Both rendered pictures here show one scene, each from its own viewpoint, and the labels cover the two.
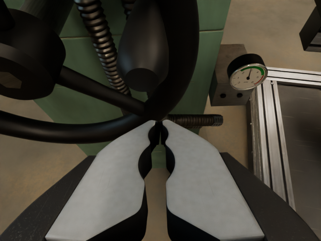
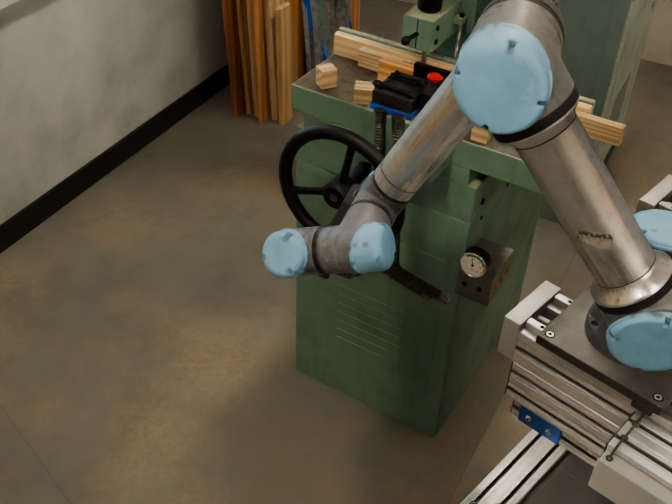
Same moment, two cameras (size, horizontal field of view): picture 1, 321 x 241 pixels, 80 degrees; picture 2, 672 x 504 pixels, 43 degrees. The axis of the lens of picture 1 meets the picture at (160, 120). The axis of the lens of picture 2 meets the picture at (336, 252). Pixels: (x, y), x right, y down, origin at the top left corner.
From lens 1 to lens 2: 1.50 m
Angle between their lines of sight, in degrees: 24
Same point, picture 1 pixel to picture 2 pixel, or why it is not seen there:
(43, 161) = (220, 319)
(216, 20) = (464, 214)
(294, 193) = (541, 491)
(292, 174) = (557, 474)
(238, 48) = (504, 250)
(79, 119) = not seen: hidden behind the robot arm
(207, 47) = (458, 232)
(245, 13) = not seen: outside the picture
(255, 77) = (478, 267)
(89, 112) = not seen: hidden behind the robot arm
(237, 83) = (465, 267)
